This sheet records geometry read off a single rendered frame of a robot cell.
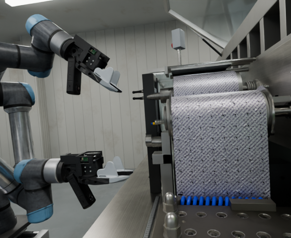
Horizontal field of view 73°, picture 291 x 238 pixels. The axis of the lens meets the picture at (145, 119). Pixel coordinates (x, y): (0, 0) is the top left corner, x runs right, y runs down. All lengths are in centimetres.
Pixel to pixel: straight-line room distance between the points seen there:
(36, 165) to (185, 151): 44
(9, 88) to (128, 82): 351
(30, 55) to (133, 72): 377
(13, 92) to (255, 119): 98
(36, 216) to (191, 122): 54
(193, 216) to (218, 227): 6
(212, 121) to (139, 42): 410
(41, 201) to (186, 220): 44
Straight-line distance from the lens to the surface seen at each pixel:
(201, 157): 56
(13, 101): 110
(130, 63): 449
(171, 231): 43
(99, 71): 62
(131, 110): 438
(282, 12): 75
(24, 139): 109
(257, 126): 57
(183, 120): 54
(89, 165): 60
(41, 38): 74
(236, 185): 60
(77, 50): 68
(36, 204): 73
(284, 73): 70
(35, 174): 69
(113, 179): 57
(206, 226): 48
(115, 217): 80
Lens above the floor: 128
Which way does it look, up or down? 3 degrees down
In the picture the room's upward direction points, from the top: 4 degrees counter-clockwise
